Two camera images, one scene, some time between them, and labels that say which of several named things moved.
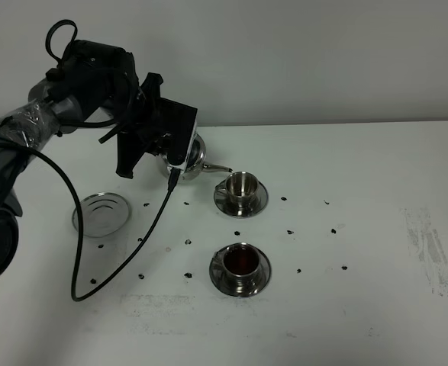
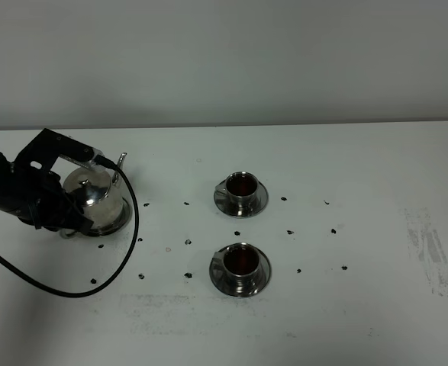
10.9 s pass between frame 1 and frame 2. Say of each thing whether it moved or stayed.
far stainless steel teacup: stayed
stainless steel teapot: moved
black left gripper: moved
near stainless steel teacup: stayed
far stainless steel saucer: stayed
